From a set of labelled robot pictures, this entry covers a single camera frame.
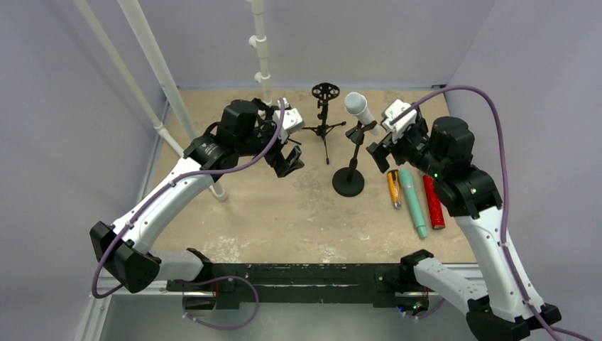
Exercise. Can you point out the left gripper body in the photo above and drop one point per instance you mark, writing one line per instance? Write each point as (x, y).
(264, 136)

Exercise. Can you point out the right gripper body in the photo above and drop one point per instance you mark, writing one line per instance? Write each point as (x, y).
(392, 143)

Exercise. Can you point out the teal toy microphone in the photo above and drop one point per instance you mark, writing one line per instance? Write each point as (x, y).
(413, 203)

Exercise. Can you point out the black round-base mic stand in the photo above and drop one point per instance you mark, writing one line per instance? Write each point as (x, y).
(348, 181)

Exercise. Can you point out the white microphone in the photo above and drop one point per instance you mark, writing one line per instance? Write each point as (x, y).
(356, 105)

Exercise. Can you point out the black tripod stand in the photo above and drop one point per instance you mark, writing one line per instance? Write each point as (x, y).
(324, 92)
(266, 111)

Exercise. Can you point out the red glitter microphone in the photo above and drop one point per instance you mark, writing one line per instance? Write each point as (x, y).
(434, 205)

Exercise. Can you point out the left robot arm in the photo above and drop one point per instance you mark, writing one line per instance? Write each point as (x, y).
(247, 132)

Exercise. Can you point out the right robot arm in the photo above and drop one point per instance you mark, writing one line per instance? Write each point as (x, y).
(508, 307)

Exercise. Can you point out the yellow utility knife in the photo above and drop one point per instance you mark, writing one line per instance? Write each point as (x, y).
(394, 188)

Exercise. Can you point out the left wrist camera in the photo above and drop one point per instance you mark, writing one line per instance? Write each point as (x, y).
(292, 122)

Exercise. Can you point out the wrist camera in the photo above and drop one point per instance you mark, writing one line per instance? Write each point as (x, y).
(397, 117)
(292, 122)

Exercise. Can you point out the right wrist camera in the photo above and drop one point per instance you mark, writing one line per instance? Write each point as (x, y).
(397, 117)

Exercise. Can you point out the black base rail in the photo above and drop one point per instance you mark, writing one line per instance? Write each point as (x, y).
(379, 285)

